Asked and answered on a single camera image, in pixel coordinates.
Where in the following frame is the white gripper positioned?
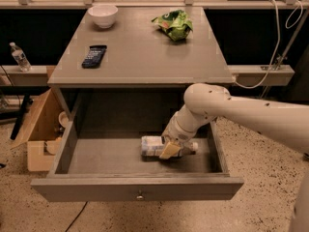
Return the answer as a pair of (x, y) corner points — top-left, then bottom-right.
(159, 111), (197, 160)

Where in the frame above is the blue label plastic bottle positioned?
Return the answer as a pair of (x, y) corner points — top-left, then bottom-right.
(141, 136), (199, 160)

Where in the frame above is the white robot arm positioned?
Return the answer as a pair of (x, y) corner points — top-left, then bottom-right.
(163, 84), (309, 232)

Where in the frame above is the small metal drawer knob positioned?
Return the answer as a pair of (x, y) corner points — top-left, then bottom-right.
(136, 191), (144, 201)

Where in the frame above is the grey open top drawer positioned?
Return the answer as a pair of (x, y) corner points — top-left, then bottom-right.
(31, 115), (244, 202)

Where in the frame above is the grey cabinet with counter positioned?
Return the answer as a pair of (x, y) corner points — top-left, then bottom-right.
(48, 7), (233, 123)

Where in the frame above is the clear water bottle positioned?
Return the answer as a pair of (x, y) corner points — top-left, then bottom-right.
(10, 43), (31, 73)

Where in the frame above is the white cup in box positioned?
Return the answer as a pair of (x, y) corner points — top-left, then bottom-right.
(58, 111), (69, 128)

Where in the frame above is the green chip bag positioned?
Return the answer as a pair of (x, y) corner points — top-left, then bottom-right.
(152, 10), (193, 42)

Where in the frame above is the cardboard box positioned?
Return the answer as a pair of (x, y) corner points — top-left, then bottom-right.
(11, 89), (63, 172)

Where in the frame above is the white ceramic bowl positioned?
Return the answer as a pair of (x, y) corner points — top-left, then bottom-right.
(87, 5), (118, 29)

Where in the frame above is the black floor cable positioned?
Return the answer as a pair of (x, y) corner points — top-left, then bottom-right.
(64, 201), (89, 232)

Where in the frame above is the white cable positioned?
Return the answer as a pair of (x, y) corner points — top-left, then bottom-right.
(234, 0), (305, 90)

